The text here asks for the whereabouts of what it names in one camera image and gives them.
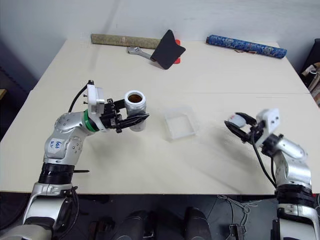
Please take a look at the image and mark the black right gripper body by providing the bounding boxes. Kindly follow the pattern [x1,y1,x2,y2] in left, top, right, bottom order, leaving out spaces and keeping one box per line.
[246,119,267,146]

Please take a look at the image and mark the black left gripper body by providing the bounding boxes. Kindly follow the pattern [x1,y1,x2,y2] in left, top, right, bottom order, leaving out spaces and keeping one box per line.
[100,98,126,130]

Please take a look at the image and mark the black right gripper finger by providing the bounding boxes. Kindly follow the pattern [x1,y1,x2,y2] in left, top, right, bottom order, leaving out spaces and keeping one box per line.
[235,112,258,126]
[223,120,251,144]

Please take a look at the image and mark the white jar lid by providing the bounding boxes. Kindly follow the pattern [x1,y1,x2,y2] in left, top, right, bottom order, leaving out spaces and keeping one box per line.
[229,112,248,127]

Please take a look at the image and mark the white jar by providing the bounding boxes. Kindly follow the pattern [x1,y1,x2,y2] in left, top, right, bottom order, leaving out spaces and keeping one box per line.
[124,89,148,133]

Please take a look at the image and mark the brown granules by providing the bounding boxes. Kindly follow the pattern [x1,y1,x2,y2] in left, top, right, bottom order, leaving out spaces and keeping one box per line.
[128,93,143,104]

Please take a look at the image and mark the clear plastic box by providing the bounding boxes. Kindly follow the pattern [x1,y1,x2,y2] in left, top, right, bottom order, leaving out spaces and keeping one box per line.
[163,106,201,143]

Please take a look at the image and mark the cardboard box with clutter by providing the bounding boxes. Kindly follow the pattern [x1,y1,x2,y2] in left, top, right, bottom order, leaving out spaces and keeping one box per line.
[300,63,320,109]

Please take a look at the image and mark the small black box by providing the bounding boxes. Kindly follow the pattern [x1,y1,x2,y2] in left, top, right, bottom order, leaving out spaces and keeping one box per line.
[229,224,247,240]

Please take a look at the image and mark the silver adjustable wrench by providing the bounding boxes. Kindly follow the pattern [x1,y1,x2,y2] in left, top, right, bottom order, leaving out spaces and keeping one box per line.
[126,46,154,61]

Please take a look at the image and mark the olive rolled scroll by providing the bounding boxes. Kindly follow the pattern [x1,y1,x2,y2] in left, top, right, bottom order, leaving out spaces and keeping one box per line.
[90,33,163,50]

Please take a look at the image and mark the blue patterned rolled scroll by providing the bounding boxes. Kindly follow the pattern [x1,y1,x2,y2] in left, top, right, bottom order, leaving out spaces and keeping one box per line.
[205,34,288,61]

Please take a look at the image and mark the red flat piece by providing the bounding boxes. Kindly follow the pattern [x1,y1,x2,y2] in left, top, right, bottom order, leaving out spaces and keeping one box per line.
[173,39,182,65]

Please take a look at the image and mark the black fan-shaped pad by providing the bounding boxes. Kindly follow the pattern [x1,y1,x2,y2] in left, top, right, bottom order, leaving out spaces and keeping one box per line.
[150,29,187,71]

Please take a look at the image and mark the black chair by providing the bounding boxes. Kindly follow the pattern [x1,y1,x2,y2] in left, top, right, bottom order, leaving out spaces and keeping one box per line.
[305,38,320,74]

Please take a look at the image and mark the dark rounded shape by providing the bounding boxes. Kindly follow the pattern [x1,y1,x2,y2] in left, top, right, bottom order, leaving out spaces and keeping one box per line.
[123,209,154,240]
[183,206,211,240]

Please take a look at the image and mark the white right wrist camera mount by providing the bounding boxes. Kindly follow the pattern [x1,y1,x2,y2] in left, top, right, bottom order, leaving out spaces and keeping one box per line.
[254,108,280,148]

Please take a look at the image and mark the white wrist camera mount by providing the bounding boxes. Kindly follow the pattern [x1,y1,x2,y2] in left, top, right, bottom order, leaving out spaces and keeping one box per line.
[254,108,280,148]
[86,84,107,131]

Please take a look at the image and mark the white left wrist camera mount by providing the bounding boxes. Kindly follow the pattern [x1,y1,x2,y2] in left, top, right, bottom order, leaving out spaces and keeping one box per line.
[86,84,107,131]

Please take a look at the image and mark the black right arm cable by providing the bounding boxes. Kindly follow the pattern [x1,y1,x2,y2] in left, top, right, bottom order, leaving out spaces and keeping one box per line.
[251,139,279,189]

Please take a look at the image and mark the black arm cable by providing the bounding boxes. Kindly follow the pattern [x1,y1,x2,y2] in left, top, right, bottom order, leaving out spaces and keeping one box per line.
[68,79,95,113]
[251,139,279,189]

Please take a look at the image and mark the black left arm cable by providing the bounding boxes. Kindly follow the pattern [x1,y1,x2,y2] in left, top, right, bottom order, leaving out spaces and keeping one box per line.
[68,79,95,113]

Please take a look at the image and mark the thin white cable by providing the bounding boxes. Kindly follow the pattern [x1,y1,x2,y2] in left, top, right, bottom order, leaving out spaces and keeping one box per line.
[216,194,260,227]

